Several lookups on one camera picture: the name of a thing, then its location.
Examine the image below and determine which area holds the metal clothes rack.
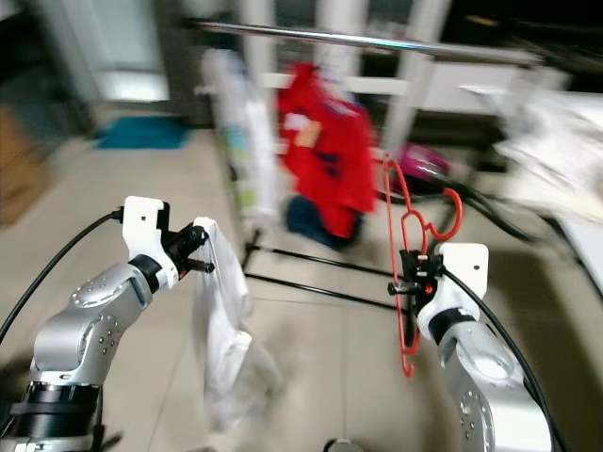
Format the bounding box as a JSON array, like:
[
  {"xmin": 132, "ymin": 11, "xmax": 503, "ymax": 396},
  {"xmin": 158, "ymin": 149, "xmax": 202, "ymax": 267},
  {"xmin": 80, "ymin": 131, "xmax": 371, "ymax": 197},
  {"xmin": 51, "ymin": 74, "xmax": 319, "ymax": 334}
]
[{"xmin": 193, "ymin": 19, "xmax": 603, "ymax": 312}]

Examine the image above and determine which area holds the teal floor mat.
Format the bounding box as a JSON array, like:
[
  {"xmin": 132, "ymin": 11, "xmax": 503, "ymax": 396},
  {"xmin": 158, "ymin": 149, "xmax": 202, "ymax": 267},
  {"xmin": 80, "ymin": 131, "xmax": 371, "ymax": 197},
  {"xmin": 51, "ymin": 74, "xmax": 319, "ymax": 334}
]
[{"xmin": 94, "ymin": 115, "xmax": 189, "ymax": 150}]

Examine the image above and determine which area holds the pink vacuum cleaner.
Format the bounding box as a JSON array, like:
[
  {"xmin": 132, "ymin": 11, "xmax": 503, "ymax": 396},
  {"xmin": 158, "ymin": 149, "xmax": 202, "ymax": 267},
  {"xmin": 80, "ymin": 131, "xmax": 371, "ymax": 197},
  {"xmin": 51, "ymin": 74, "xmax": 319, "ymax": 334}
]
[{"xmin": 391, "ymin": 143, "xmax": 453, "ymax": 180}]

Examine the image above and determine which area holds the red plastic clothes hanger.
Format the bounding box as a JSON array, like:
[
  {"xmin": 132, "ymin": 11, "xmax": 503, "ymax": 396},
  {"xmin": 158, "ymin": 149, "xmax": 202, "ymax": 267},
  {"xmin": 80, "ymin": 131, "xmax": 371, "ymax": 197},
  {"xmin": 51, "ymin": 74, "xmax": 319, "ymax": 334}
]
[{"xmin": 382, "ymin": 151, "xmax": 464, "ymax": 378}]

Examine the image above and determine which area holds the white t-shirt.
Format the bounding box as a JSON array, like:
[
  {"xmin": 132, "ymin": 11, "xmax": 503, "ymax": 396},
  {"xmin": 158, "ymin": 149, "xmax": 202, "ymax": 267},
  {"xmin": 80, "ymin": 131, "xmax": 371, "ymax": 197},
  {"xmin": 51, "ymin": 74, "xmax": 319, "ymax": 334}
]
[{"xmin": 191, "ymin": 217, "xmax": 284, "ymax": 429}]

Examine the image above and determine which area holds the red printed t-shirt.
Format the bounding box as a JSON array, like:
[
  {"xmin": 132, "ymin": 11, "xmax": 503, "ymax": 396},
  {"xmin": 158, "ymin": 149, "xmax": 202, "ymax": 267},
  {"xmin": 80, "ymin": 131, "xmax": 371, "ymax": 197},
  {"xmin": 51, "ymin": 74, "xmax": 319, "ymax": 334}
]
[{"xmin": 278, "ymin": 61, "xmax": 383, "ymax": 244}]

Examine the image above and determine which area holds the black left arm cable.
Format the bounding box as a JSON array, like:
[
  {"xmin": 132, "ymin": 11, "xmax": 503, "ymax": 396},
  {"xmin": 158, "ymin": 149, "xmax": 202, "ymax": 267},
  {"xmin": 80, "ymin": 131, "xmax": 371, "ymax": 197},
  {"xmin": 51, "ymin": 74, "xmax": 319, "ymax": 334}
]
[{"xmin": 0, "ymin": 211, "xmax": 125, "ymax": 345}]

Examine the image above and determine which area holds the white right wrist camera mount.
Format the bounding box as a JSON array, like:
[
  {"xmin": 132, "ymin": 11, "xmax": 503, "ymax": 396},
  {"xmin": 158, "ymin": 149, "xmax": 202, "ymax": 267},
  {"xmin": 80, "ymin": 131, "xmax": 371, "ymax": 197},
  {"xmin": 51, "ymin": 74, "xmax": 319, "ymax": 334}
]
[{"xmin": 416, "ymin": 242, "xmax": 489, "ymax": 331}]

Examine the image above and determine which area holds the white table with black legs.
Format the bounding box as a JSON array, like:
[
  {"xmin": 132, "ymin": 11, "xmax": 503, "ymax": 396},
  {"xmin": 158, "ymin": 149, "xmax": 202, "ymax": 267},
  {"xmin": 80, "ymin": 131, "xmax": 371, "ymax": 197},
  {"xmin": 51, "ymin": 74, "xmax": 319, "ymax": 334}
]
[{"xmin": 551, "ymin": 212, "xmax": 603, "ymax": 293}]

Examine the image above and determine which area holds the white garment with colourful print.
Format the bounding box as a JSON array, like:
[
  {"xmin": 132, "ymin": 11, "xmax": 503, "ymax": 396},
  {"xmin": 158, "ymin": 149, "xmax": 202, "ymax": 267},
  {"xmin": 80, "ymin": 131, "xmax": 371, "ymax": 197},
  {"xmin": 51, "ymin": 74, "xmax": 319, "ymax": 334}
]
[{"xmin": 201, "ymin": 47, "xmax": 284, "ymax": 232}]

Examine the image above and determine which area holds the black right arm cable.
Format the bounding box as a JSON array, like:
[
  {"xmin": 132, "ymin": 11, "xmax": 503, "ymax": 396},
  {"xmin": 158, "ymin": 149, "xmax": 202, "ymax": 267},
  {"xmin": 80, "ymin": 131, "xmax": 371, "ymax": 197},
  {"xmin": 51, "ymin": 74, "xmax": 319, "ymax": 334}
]
[{"xmin": 441, "ymin": 266, "xmax": 571, "ymax": 452}]

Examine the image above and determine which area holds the white glass door cabinet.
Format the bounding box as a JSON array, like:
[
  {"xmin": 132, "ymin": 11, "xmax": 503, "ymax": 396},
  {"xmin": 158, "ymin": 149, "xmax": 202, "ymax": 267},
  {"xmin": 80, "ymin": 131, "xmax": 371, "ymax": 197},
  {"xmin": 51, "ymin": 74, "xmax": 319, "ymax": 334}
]
[{"xmin": 193, "ymin": 0, "xmax": 566, "ymax": 123}]

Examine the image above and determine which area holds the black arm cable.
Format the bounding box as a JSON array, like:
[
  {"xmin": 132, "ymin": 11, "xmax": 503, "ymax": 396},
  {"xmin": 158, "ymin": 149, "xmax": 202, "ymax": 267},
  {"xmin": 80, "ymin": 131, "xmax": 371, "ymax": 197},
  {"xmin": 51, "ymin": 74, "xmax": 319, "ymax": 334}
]
[
  {"xmin": 0, "ymin": 211, "xmax": 125, "ymax": 345},
  {"xmin": 441, "ymin": 266, "xmax": 571, "ymax": 452}
]

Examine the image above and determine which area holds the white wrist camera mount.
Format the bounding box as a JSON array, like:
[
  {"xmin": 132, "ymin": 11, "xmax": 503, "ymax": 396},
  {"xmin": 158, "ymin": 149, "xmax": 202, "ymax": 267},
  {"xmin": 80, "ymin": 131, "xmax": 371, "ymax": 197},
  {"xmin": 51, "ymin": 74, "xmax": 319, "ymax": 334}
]
[
  {"xmin": 416, "ymin": 242, "xmax": 489, "ymax": 331},
  {"xmin": 122, "ymin": 196, "xmax": 172, "ymax": 291}
]

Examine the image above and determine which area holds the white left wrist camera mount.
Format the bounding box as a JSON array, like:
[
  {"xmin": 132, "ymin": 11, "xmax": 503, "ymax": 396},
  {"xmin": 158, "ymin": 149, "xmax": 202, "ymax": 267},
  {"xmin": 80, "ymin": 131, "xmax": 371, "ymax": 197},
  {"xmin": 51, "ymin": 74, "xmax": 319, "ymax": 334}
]
[{"xmin": 122, "ymin": 196, "xmax": 172, "ymax": 291}]

